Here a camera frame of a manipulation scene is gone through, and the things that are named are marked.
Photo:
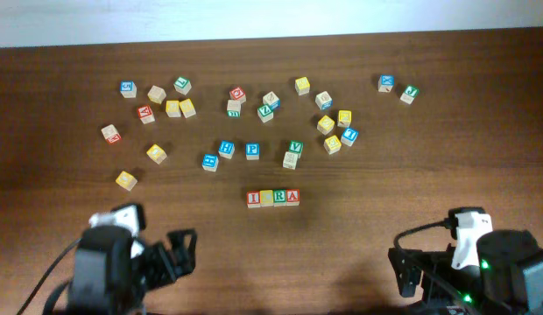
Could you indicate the green R block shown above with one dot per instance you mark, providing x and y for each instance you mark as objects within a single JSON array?
[{"x": 279, "y": 197}]

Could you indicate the yellow block mid left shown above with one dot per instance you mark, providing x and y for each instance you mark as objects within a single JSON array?
[{"x": 156, "y": 154}]

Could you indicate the yellow block right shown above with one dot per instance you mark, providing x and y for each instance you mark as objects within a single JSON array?
[{"x": 344, "y": 118}]

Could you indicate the wooden block red side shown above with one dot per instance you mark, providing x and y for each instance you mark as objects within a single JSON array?
[{"x": 110, "y": 134}]

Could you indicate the red I block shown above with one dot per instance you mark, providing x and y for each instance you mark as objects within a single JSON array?
[{"x": 253, "y": 199}]

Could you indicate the red G block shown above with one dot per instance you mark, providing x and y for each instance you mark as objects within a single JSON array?
[{"x": 237, "y": 94}]

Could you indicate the wooden block blue L side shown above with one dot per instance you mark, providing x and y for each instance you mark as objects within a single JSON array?
[{"x": 272, "y": 100}]

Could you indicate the wooden K block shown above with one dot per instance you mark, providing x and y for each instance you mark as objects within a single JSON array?
[{"x": 290, "y": 160}]

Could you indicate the red A block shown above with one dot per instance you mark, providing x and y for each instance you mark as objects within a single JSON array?
[{"x": 293, "y": 197}]

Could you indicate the green Z block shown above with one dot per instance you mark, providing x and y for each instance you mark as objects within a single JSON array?
[{"x": 265, "y": 113}]

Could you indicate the yellow S block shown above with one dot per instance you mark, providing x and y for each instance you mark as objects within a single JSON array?
[{"x": 325, "y": 125}]

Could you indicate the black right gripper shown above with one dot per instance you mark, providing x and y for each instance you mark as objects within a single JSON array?
[{"x": 434, "y": 262}]

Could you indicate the blue X block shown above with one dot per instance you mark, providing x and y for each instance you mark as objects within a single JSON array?
[{"x": 385, "y": 83}]

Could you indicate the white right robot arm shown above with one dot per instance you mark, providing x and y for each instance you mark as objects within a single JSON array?
[{"x": 508, "y": 278}]

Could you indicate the wooden block blue D side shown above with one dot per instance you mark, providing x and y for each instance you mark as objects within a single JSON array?
[{"x": 323, "y": 100}]

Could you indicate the yellow M block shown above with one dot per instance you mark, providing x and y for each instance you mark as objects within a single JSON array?
[{"x": 302, "y": 85}]

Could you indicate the green J block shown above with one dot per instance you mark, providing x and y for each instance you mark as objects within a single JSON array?
[{"x": 409, "y": 94}]

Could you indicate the yellow block beside left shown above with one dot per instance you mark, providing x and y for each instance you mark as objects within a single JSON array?
[{"x": 187, "y": 108}]

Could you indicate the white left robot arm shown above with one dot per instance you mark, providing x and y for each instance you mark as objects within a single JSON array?
[{"x": 114, "y": 270}]

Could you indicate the blue block near gripper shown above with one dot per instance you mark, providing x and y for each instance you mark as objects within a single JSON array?
[{"x": 210, "y": 162}]

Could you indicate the green L block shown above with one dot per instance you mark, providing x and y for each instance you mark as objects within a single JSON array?
[{"x": 182, "y": 85}]

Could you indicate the plain wooden block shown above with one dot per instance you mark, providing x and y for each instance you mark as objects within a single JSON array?
[{"x": 156, "y": 94}]

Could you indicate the blue top block far left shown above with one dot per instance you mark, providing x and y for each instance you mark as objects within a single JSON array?
[{"x": 128, "y": 89}]

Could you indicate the green V block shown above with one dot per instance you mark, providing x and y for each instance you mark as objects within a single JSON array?
[{"x": 296, "y": 147}]

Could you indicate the yellow block lower left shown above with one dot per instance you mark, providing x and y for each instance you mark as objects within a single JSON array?
[{"x": 126, "y": 180}]

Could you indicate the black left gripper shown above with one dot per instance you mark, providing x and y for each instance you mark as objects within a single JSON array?
[{"x": 173, "y": 261}]

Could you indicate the yellow c block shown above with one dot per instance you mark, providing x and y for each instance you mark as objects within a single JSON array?
[
  {"x": 332, "y": 144},
  {"x": 266, "y": 198}
]

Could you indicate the blue H block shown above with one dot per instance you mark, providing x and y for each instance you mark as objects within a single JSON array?
[{"x": 226, "y": 149}]

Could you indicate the wooden block green side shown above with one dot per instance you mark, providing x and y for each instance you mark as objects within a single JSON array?
[{"x": 234, "y": 108}]

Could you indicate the blue P block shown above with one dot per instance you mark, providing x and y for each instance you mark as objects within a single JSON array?
[{"x": 252, "y": 151}]

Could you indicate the blue I block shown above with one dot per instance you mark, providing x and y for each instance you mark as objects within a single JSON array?
[{"x": 349, "y": 136}]

